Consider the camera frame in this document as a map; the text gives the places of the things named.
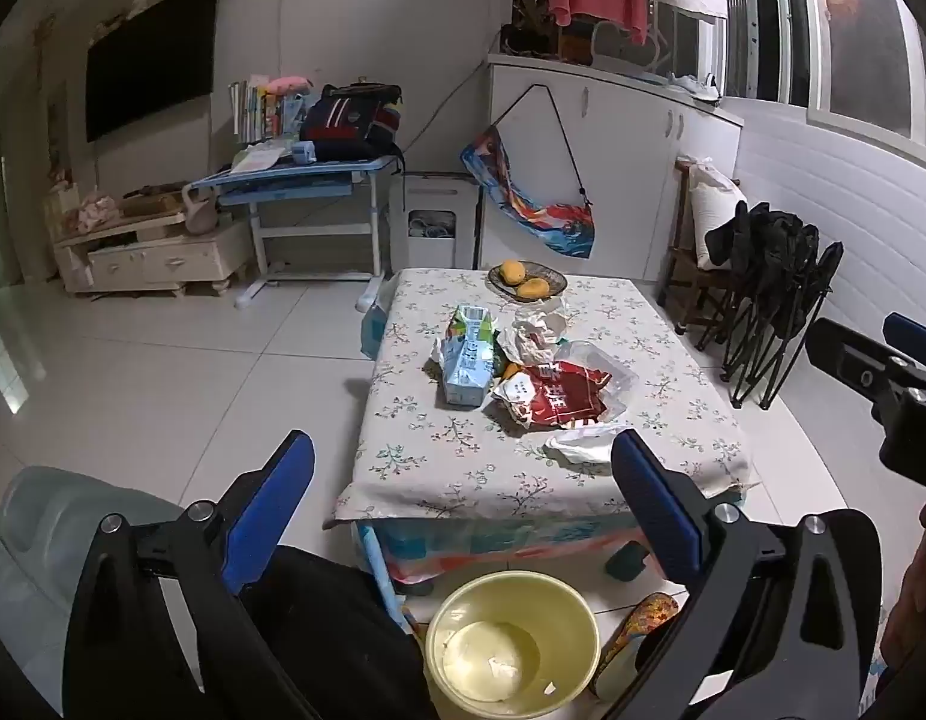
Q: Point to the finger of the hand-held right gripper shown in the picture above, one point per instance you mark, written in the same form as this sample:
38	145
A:
845	360
916	345

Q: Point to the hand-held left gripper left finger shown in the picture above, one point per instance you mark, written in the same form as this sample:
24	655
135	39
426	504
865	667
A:
283	495

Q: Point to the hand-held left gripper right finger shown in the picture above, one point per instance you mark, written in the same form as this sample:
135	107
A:
658	510

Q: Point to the white tissue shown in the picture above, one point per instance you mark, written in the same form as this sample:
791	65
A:
534	337
583	450

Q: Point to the clear plastic bag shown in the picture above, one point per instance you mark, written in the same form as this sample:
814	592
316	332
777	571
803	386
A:
609	375

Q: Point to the red snack bag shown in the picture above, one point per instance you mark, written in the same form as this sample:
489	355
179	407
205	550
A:
560	397

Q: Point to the yellow plastic bin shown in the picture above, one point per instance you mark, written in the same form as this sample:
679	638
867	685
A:
463	615

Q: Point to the person's right hand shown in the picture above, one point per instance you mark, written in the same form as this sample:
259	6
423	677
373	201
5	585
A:
920	600

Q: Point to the black folding chairs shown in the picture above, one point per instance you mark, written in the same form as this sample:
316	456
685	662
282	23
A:
778	345

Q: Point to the patterned slipper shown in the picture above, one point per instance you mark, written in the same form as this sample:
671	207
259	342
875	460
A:
643	622

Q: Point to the black jacket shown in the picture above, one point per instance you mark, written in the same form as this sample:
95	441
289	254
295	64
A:
770	240

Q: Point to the table with floral cloth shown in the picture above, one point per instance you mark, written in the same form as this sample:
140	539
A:
433	450

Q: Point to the wooden chair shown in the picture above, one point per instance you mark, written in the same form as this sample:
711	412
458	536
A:
680	270

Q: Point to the white pillow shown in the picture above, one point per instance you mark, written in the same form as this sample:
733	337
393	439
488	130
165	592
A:
714	210

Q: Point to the glass fruit plate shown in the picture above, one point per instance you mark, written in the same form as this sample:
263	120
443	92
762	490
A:
554	282

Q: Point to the yellow mango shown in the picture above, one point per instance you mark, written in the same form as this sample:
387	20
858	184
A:
512	272
533	288

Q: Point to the cream television cabinet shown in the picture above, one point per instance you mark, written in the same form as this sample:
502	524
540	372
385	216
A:
155	259

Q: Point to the white storage cabinet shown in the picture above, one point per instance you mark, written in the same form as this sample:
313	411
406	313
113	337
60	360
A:
628	165

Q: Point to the pink hanging bag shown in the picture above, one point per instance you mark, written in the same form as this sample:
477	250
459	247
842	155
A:
200	214

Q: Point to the colourful printed tote bag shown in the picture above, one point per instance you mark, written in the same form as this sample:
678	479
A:
553	225

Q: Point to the blue study desk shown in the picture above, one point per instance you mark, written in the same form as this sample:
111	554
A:
283	184

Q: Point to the window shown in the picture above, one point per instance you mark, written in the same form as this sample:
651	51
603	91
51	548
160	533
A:
860	37

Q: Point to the white sneakers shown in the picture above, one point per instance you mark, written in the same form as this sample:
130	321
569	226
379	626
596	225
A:
692	84

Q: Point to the brown bundle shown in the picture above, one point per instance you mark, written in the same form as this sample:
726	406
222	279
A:
155	202

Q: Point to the white papers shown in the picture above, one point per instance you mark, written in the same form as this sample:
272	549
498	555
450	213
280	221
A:
257	160

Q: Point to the pink cloth bundle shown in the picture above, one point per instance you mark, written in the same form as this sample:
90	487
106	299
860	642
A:
96	208

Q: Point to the small light blue box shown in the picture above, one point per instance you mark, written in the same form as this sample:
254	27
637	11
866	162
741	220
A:
305	153

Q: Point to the dark striped backpack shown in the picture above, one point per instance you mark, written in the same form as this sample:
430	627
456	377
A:
350	124

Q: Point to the row of books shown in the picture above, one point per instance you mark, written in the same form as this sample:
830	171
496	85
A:
257	109

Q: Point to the pink plush toy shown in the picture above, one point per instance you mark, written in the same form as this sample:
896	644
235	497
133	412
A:
287	82

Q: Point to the potted plant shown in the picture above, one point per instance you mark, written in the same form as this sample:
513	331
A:
527	37

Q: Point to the black wall television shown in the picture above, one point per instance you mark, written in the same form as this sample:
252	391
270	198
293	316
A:
148	60

